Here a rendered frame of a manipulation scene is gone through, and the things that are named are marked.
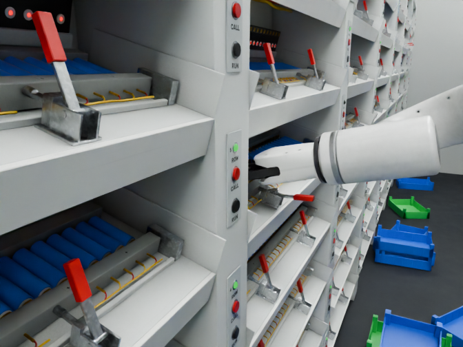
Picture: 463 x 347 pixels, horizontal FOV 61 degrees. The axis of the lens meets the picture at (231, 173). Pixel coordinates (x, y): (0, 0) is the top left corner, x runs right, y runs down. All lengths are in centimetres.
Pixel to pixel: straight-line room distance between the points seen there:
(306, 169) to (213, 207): 19
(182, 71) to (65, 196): 22
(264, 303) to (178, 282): 34
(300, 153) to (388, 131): 13
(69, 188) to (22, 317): 14
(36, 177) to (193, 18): 26
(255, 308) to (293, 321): 32
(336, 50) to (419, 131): 57
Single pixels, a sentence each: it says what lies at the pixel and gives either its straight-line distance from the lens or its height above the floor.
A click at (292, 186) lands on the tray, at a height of 87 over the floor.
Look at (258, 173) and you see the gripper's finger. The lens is 62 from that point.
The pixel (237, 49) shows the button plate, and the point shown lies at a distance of 48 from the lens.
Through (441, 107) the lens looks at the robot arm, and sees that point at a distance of 67.
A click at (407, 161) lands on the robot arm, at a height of 99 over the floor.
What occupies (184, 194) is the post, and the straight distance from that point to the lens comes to 49.
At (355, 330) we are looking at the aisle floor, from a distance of 193.
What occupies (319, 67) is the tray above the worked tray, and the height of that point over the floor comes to 111.
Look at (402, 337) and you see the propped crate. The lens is 178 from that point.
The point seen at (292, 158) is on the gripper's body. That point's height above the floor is 98.
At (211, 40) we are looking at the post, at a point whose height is 114.
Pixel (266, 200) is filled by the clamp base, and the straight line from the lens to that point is 72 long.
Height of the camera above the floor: 112
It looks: 15 degrees down
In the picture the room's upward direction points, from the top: straight up
